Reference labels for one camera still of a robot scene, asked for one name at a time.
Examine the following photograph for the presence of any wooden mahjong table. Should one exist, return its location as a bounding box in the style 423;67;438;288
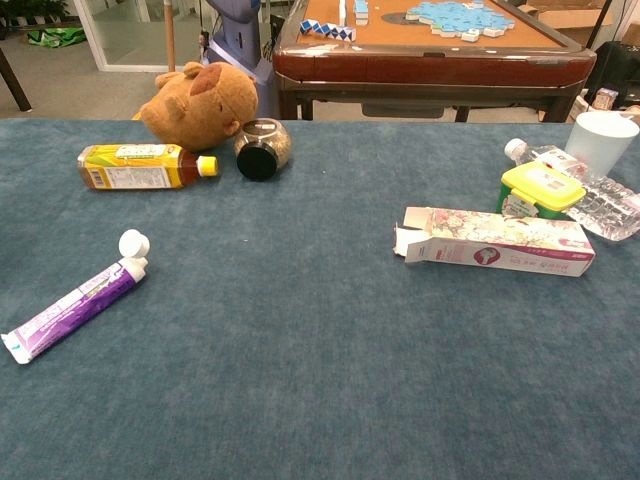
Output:
272;0;598;124

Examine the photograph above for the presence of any brown plush capybara toy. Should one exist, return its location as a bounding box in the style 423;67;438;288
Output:
138;60;260;153

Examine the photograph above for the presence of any cardboard box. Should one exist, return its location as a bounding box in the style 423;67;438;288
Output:
519;0;614;49

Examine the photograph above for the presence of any wooden pole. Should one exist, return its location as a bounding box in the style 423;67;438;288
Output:
163;0;177;74

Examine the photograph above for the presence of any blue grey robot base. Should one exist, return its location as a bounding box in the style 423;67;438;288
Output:
202;0;279;120

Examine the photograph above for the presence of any blue white snake puzzle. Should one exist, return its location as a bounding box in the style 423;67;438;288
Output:
298;18;357;42

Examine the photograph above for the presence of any green bag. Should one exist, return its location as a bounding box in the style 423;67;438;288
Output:
27;27;87;49

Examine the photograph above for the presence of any dark table leg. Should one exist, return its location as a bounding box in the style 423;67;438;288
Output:
0;47;32;112

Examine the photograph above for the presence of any purple toothpaste tube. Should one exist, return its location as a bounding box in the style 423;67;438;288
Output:
0;256;150;365

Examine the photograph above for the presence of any black chair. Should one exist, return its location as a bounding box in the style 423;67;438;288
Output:
582;40;640;109

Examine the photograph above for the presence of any blue felt table cover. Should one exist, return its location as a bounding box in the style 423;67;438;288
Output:
0;118;640;480

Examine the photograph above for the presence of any pale blue plastic cup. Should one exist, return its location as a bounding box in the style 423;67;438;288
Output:
564;111;634;180

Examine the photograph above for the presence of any blue mahjong tile cluster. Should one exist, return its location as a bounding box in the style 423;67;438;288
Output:
404;0;516;43

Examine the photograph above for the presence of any yellow green lidded box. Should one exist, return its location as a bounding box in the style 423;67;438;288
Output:
495;160;587;221

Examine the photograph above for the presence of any tea bottle yellow label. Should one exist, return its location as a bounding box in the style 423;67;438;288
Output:
76;143;220;192

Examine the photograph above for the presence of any round glass jar black lid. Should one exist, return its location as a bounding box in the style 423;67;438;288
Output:
233;117;293;182

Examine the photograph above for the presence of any floral toothpaste carton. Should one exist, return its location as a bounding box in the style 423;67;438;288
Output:
393;206;597;278

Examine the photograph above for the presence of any clear plastic water bottle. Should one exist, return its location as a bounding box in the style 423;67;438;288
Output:
503;138;640;243

